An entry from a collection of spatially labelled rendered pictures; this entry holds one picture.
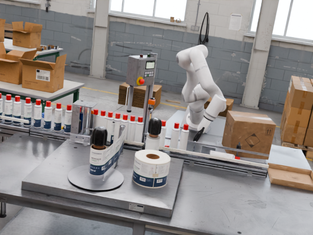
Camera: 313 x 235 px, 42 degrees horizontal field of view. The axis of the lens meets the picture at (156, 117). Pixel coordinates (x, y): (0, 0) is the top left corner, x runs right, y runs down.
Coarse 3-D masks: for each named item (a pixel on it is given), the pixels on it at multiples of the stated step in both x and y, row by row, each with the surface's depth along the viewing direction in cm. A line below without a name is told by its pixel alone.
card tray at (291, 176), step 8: (272, 168) 286; (280, 168) 285; (288, 168) 285; (296, 168) 284; (272, 176) 273; (280, 176) 274; (288, 176) 276; (296, 176) 278; (304, 176) 280; (312, 176) 278; (280, 184) 262; (288, 184) 261; (296, 184) 260; (304, 184) 259; (312, 184) 269
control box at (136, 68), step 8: (136, 56) 272; (144, 56) 276; (128, 64) 273; (136, 64) 267; (144, 64) 271; (128, 72) 274; (136, 72) 269; (128, 80) 275; (136, 80) 270; (144, 80) 275; (152, 80) 281
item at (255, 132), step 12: (228, 120) 303; (240, 120) 287; (252, 120) 291; (264, 120) 294; (228, 132) 299; (240, 132) 289; (252, 132) 289; (264, 132) 290; (228, 144) 296; (240, 144) 292; (252, 144) 292; (264, 144) 292; (240, 156) 295; (252, 156) 295; (264, 156) 295
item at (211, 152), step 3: (210, 150) 277; (210, 153) 275; (213, 153) 275; (216, 153) 275; (219, 153) 275; (222, 153) 275; (225, 153) 275; (228, 153) 276; (222, 156) 274; (225, 156) 274; (228, 156) 273; (231, 156) 273; (234, 156) 274
